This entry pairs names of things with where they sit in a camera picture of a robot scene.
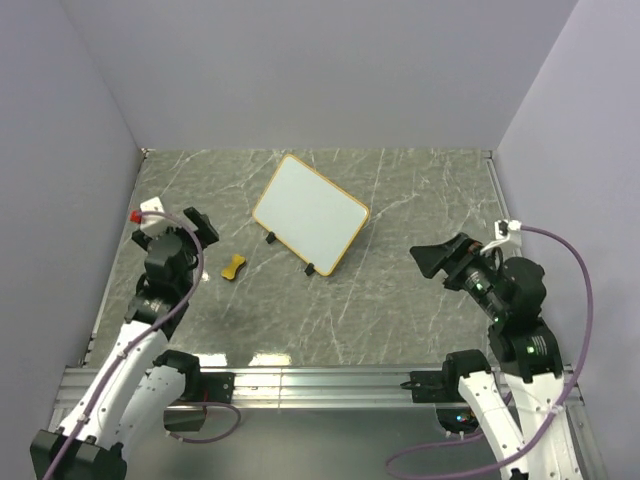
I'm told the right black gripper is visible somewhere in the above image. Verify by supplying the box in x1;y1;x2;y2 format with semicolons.
409;229;508;318

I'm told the yellow bone-shaped eraser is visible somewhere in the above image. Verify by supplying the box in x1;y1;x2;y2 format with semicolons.
221;254;247;282

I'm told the yellow framed whiteboard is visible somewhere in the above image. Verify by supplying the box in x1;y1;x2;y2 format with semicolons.
252;154;370;276

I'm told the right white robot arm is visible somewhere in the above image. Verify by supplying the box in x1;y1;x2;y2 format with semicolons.
410;221;586;479

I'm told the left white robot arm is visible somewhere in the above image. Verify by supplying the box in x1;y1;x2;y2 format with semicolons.
30;198;219;479

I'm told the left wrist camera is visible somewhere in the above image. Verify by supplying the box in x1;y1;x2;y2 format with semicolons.
129;196;169;238

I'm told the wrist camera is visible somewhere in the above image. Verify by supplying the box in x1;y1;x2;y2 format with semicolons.
129;196;169;238
481;219;522;254

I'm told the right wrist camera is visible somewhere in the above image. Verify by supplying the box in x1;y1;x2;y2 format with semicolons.
481;219;522;254

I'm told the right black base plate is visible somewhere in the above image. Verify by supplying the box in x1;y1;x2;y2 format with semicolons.
400;371;465;404

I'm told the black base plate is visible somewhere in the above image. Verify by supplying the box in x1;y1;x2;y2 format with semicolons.
400;371;465;404
180;371;235;404

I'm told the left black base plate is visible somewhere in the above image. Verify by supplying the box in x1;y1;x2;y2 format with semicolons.
180;371;235;404

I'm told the aluminium mounting rail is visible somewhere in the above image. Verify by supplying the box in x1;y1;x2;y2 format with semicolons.
54;367;585;411

